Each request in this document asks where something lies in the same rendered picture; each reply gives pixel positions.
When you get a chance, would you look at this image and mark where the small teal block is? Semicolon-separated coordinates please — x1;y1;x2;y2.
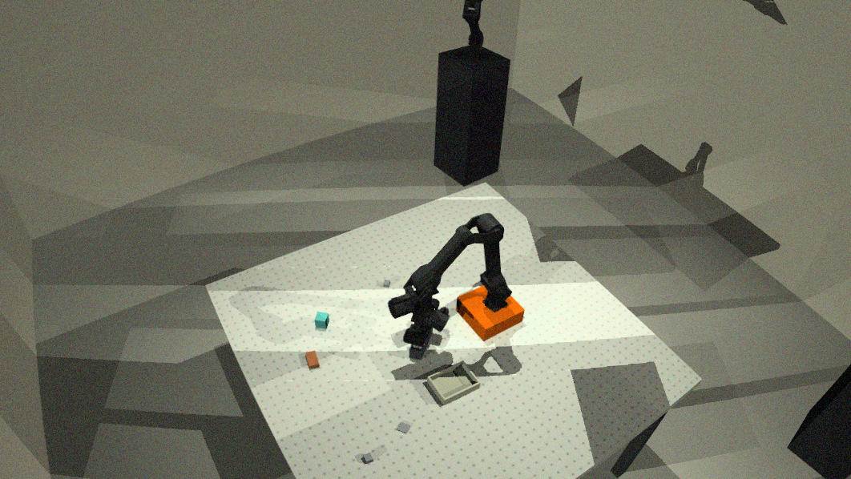
315;312;329;329

